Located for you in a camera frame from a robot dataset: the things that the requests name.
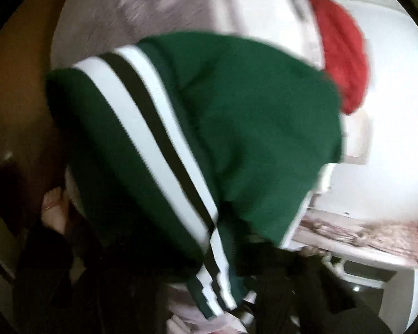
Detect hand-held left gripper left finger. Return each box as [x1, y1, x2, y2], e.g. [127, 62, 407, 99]
[73, 237, 196, 334]

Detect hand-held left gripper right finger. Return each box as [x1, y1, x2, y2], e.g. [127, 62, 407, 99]
[254, 247, 394, 334]

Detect green white varsity jacket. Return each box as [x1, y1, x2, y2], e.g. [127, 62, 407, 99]
[45, 31, 345, 321]

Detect person's dark pants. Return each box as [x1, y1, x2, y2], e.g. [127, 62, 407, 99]
[12, 216, 101, 334]

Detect pink floral curtain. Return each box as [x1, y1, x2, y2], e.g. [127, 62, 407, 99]
[293, 212, 418, 262]

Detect person's left foot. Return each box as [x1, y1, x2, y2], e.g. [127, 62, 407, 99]
[41, 186, 72, 234]

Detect red quilt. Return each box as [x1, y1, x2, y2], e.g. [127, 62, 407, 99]
[307, 0, 370, 115]

